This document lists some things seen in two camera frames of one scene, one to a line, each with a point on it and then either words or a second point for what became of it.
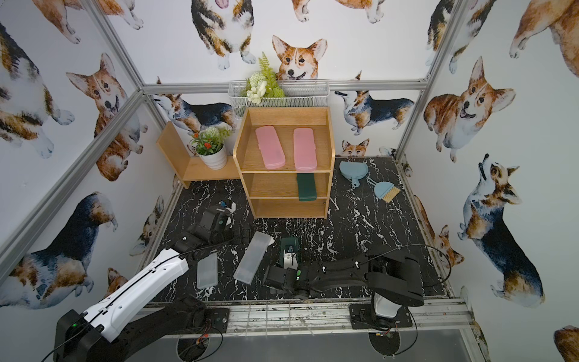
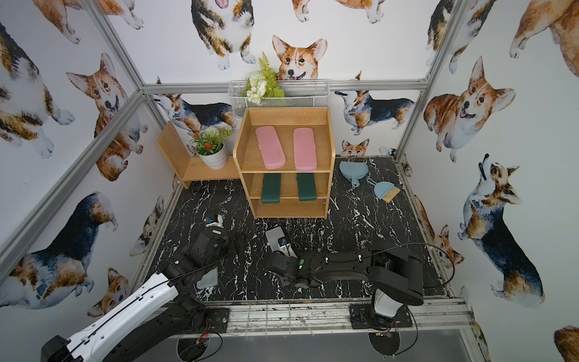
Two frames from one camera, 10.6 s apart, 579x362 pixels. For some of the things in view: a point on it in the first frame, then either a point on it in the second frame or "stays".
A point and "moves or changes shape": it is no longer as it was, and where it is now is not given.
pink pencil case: x=270 y=146 stays
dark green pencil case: x=306 y=186 stays
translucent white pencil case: x=252 y=258 → x=272 y=237
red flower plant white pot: x=209 y=144 stays
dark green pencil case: x=287 y=241 moves or changes shape
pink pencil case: x=304 y=151 stays
